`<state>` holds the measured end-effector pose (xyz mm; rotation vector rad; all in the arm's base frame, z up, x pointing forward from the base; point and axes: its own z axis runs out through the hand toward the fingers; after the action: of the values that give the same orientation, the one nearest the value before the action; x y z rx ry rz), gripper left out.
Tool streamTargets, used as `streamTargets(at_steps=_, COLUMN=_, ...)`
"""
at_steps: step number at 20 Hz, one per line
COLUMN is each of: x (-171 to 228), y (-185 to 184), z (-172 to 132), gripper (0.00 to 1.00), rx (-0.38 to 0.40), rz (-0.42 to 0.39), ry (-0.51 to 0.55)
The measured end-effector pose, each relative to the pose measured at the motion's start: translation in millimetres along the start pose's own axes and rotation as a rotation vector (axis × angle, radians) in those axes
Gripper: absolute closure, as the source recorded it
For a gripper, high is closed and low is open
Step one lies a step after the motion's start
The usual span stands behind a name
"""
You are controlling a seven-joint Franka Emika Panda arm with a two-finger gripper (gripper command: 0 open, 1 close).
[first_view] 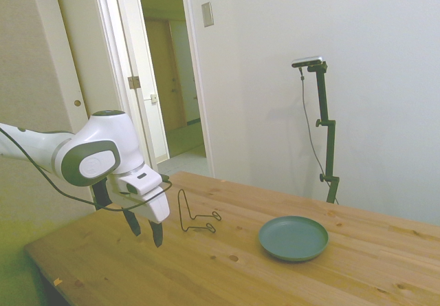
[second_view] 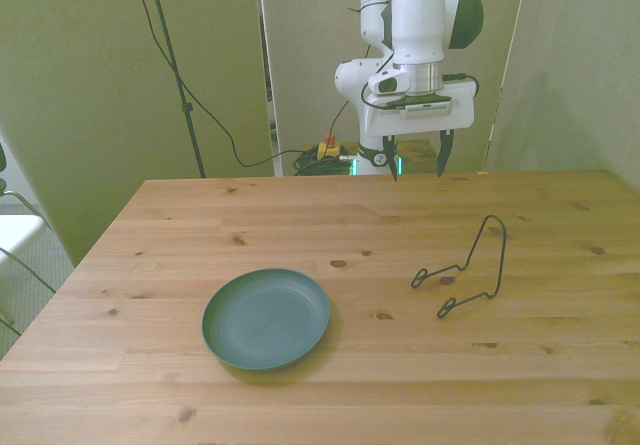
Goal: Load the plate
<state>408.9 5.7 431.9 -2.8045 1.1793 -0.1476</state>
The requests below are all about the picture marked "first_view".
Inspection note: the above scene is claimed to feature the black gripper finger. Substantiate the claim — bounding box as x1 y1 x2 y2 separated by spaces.
147 219 165 249
122 209 142 237

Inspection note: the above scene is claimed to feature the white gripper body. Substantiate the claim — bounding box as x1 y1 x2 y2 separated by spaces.
109 184 171 224

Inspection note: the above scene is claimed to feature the teal round plate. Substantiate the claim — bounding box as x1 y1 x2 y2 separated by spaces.
258 215 330 263

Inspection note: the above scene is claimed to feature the white open door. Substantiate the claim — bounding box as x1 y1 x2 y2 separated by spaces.
137 0 171 165

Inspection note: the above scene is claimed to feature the beige closet door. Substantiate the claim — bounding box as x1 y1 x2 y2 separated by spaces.
51 0 120 138

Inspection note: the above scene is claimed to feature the black wire plate stand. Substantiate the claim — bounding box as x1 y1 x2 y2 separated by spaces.
177 188 223 234

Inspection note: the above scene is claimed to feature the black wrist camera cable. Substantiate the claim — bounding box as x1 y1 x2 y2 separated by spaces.
0 128 173 212

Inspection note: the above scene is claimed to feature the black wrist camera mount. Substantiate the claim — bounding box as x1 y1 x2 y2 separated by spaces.
91 178 113 212

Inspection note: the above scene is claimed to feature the beige wall switch plate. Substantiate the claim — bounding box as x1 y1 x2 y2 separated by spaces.
201 1 215 28

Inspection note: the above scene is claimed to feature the silver exterior camera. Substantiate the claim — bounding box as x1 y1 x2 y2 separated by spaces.
291 55 326 69

